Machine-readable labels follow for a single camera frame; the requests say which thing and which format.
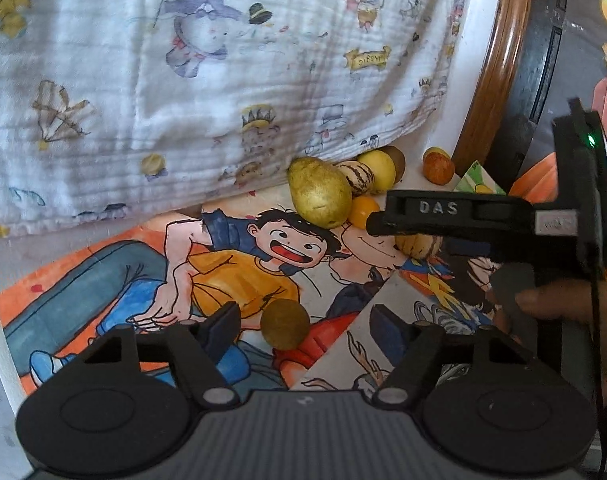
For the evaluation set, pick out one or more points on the small yellow plum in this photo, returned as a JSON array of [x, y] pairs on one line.
[[436, 152]]

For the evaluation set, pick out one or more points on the yellow lemon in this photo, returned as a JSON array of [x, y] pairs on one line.
[[378, 170]]

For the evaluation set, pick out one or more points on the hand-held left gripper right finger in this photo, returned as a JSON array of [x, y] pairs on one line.
[[386, 327]]

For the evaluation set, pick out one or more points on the orange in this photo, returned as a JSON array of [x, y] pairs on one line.
[[361, 210]]

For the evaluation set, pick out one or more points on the person's right hand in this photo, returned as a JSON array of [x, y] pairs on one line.
[[573, 300]]

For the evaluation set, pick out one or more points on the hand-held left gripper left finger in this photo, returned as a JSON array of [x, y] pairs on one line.
[[224, 327]]

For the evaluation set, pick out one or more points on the comic drawing sheet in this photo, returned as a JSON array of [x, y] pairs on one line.
[[433, 300]]

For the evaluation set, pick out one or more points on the red orange peach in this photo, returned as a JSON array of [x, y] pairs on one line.
[[439, 169]]

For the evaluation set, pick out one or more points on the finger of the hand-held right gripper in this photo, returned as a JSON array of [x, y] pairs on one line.
[[383, 224]]

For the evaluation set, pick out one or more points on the curved wooden frame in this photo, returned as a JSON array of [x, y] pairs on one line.
[[498, 60]]

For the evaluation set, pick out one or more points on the green yellow pear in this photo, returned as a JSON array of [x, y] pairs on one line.
[[318, 190]]

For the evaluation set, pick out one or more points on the cartoon figure poster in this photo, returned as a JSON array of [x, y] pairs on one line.
[[233, 280]]

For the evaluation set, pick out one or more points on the black curved panel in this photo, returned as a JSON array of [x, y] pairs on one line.
[[538, 60]]

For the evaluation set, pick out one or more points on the white printed blanket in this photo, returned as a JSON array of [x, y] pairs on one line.
[[133, 85]]

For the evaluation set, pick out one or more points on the brown kiwi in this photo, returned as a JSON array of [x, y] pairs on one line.
[[285, 323], [398, 160]]

